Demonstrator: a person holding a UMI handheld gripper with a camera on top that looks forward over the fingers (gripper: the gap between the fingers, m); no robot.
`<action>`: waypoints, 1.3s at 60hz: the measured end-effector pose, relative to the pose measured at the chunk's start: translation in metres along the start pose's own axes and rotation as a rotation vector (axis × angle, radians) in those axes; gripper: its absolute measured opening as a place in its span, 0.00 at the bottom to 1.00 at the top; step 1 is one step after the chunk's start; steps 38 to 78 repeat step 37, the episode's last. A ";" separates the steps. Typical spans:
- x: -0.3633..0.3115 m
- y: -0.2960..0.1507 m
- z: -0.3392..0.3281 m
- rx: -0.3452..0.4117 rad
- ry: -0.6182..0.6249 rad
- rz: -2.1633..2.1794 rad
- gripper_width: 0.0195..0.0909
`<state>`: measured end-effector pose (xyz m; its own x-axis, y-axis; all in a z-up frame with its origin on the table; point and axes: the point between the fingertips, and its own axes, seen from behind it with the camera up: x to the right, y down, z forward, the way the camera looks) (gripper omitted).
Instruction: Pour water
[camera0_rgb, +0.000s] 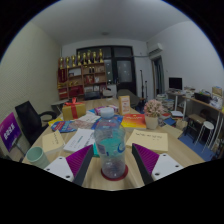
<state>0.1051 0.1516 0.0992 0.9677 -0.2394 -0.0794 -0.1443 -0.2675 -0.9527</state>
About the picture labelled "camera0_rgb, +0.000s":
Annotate small round white table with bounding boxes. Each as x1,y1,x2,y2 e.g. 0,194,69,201
50,98,69,114

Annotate pale green ribbed cup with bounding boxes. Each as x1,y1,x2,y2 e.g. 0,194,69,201
25,146,50,170

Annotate cluttered side desk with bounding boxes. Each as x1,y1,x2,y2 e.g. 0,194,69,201
165,88,224,158

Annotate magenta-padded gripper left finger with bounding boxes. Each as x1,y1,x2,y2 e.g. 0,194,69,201
43,144,95,187

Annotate black computer monitor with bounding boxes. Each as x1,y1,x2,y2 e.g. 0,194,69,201
168,77,184,91

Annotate white round stool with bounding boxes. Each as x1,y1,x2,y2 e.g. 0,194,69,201
194,120,215,148

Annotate purple sign board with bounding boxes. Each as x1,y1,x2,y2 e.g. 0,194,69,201
0,112,22,153

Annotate black office chair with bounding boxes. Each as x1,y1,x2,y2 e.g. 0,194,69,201
14,100,58,146

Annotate large yellow envelope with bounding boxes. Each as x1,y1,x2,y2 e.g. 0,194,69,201
125,128,169,154

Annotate pink flowers in white pot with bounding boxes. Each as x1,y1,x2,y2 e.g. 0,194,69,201
143,98,164,130

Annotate brown wooden stool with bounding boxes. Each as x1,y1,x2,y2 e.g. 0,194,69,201
186,113,206,134

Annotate black framed glass door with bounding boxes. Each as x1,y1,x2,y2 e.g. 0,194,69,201
76,45,138,96

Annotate orange red book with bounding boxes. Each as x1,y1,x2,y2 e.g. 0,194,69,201
120,113,148,130

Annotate pink purple packet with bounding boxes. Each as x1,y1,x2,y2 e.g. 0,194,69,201
94,104,119,116

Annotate yellow gift box red ribbon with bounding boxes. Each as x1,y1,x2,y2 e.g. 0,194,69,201
61,97,87,121

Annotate clear plastic water bottle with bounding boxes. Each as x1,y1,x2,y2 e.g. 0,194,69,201
93,107,127,180

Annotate white printed paper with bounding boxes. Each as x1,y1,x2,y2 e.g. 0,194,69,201
63,128,96,154

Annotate white wall air conditioner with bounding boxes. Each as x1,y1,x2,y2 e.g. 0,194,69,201
146,42,165,58

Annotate small upright yellow carton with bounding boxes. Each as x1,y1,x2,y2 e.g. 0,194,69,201
118,95,132,116

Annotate small yellow envelope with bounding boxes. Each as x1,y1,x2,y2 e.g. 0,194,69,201
41,129,66,155

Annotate red shelf unit with trophies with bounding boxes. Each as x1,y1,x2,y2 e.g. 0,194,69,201
57,48,108,101

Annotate blue red round fan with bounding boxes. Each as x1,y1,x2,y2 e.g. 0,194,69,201
50,120,78,134

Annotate flat round red coaster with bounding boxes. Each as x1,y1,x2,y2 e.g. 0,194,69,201
100,163,129,182

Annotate teal book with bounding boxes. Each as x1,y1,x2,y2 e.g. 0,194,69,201
90,138,101,158

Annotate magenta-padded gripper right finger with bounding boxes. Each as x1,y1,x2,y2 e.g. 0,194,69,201
130,143,184,186

